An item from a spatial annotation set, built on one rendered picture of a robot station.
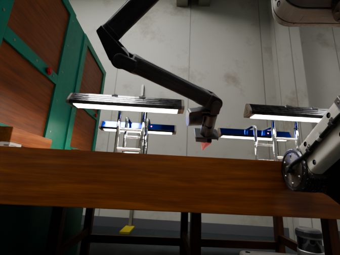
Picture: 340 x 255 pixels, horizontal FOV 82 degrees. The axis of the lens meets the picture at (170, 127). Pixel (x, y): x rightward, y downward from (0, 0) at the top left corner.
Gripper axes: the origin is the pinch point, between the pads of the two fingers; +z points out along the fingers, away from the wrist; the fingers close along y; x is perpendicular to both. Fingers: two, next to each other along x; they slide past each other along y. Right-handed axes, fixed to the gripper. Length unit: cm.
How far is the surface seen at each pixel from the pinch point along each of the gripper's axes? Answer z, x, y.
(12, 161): -10, 22, 69
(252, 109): -9.1, -23.4, -28.5
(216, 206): -3.0, 31.6, -0.1
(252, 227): 194, -61, -107
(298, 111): -9, -24, -54
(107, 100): -9, -23, 49
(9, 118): -8, -4, 88
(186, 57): 41, -267, -13
